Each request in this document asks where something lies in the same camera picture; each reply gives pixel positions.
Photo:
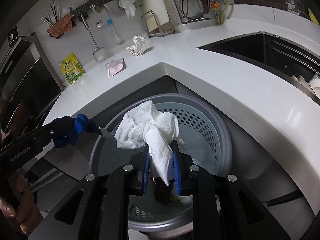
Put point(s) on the person's left hand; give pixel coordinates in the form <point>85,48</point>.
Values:
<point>25,205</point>

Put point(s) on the chopsticks bundle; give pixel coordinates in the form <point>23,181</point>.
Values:
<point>51,11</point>

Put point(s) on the orange dishcloth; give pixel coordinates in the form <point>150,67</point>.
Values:
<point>60,26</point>

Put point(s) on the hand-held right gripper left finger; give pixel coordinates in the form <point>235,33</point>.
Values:
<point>146,172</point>

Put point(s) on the white plates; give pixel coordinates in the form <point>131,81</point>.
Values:
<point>300,81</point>

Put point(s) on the white cutting board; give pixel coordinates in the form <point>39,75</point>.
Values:
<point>153,0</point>

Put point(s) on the blue white bottle brush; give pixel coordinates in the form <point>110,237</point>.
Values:
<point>109,22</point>

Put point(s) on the grey perforated trash bin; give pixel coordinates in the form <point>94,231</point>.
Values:
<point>200,130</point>

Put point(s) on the printed glass cup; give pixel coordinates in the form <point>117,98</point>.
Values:
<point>291,3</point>

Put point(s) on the small crumpled white paper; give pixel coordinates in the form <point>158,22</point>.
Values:
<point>137,46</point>

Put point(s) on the large white tissue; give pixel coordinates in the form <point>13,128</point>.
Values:
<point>150,135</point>

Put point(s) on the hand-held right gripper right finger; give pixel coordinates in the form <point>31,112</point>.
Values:
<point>177,172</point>

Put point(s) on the pot lid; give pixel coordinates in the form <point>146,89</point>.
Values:
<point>201,2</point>

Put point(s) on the white hanging cloth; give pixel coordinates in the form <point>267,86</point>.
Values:
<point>127,3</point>

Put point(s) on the black wall device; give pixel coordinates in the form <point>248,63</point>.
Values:
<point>12,36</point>

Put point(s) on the small metal spoon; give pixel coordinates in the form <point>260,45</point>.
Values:
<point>99,23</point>

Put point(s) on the metal cutting board holder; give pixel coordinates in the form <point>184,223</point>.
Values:
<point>162,33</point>

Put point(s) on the white bowl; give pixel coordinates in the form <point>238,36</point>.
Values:
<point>315,85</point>

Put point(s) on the dark range hood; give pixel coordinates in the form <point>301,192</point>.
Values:
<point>22,80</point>

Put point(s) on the yellow green seasoning pouch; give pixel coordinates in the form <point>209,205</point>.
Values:
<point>72,70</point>

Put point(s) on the pinkish clear plastic wrapper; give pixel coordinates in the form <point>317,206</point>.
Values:
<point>115,68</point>

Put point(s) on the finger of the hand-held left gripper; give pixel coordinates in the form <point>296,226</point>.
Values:
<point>63,125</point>
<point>65,142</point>

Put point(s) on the black pot lid rack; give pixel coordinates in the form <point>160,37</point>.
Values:
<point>197,19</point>

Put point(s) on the kitchen sink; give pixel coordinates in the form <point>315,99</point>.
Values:
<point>250,47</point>

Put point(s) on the metal spatula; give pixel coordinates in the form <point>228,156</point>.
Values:
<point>100,53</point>

